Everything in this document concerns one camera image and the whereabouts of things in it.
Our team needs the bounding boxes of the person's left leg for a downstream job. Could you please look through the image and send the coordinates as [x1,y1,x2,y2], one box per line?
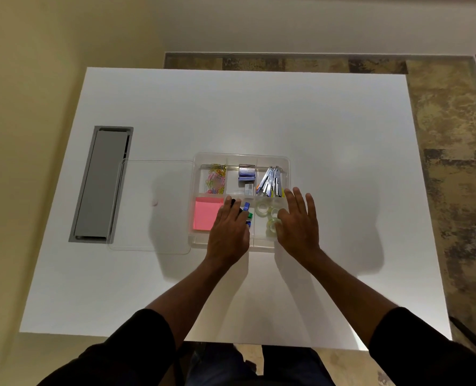
[185,343,259,386]

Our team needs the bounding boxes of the black office chair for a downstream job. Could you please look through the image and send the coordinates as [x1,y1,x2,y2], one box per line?
[448,315,476,360]

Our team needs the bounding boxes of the person's right leg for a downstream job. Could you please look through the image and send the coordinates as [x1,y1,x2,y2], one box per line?
[261,344,335,386]

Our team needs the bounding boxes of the person's black left sleeve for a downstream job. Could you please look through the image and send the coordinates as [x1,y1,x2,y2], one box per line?
[36,308,178,386]

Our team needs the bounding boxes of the person's left hand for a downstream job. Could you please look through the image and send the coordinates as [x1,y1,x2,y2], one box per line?
[205,196,251,268]

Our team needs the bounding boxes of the bunch of silver metal clips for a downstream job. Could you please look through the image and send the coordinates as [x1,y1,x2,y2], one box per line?
[256,166,283,197]

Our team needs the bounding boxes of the person's right forearm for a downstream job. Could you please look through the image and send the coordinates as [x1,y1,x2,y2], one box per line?
[302,249,400,348]

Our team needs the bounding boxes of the person's black sleeve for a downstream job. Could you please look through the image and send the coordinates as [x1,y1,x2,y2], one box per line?
[368,306,476,386]
[36,308,178,386]

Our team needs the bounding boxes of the pile of colourful paper clips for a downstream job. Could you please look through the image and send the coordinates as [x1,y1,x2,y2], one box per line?
[205,164,227,196]

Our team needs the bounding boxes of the person's right hand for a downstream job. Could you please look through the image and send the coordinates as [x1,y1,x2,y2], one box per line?
[275,187,322,262]

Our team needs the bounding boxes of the person's leg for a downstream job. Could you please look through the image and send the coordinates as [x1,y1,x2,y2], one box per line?
[185,343,259,386]
[261,344,335,386]

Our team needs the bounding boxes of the pile of coloured binder clips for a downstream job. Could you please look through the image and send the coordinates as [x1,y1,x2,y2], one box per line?
[229,198,254,229]

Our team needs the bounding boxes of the grey table cable hatch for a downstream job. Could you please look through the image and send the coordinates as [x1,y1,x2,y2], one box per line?
[69,125,134,244]

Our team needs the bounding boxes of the transparent plastic box lid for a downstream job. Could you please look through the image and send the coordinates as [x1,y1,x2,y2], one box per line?
[108,158,194,255]

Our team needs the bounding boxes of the person's black right sleeve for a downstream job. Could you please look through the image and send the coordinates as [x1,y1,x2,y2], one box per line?
[368,306,476,386]

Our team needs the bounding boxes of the clear plastic organizer box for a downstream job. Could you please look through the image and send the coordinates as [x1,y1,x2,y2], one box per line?
[189,152,293,254]

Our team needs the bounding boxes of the pink sticky note pad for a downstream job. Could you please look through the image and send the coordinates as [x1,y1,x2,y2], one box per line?
[192,196,224,231]

